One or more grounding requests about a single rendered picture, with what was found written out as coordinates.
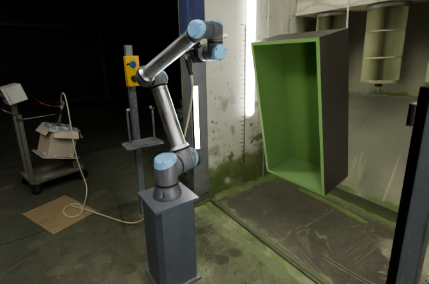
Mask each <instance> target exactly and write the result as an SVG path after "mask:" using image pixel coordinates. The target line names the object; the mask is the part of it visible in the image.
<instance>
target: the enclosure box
mask: <svg viewBox="0 0 429 284"><path fill-rule="evenodd" d="M251 48H252V57H253V67H254V73H255V83H256V88H257V98H258V104H259V114H260V123H261V128H262V138H263V144H264V154H265V159H266V169H267V171H268V172H270V173H272V174H274V175H277V176H279V177H282V178H284V179H286V180H288V181H290V182H292V183H295V184H298V185H300V186H302V187H304V188H306V189H308V190H311V191H314V192H315V193H318V194H320V195H322V196H324V197H325V196H326V195H327V194H328V193H329V192H330V191H331V190H332V189H334V188H335V187H336V186H337V185H338V184H340V183H341V182H342V181H343V180H344V179H345V178H346V177H347V176H348V125H349V28H345V29H344V28H343V29H330V30H323V31H311V32H304V33H292V34H279V35H277V36H272V37H270V38H265V39H262V40H258V41H254V42H251Z"/></svg>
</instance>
